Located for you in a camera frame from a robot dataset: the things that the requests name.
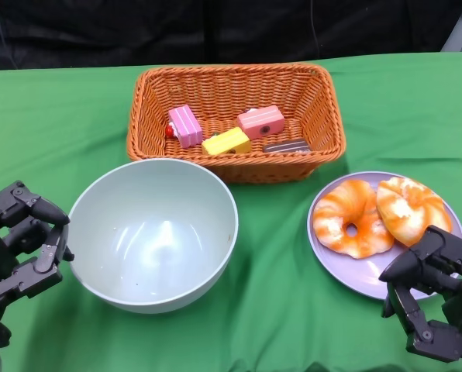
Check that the grey metal frame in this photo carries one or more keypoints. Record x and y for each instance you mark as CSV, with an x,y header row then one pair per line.
x,y
461,27

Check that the orange wicker basket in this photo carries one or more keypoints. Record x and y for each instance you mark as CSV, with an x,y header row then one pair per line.
x,y
324,116

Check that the black backdrop cloth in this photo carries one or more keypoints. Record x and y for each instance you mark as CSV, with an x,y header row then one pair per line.
x,y
138,31

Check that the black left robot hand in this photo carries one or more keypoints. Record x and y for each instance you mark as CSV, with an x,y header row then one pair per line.
x,y
6,271

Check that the yellow cake slice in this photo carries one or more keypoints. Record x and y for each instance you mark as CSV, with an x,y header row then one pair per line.
x,y
225,141

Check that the salmon cake slice with cherry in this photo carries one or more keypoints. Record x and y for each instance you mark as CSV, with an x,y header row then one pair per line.
x,y
260,120

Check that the brown chocolate cake slice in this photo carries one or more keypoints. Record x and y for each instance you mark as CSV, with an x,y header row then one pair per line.
x,y
287,146

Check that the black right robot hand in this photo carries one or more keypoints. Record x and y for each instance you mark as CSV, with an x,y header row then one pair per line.
x,y
440,279

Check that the green tablecloth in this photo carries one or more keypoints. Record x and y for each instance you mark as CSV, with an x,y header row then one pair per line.
x,y
273,290

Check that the pale green bowl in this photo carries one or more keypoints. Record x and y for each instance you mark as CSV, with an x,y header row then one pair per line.
x,y
149,240

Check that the pink layered cake slice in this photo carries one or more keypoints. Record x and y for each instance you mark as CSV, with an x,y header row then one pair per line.
x,y
184,126

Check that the lavender plate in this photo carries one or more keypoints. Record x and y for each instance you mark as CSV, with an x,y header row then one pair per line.
x,y
351,271

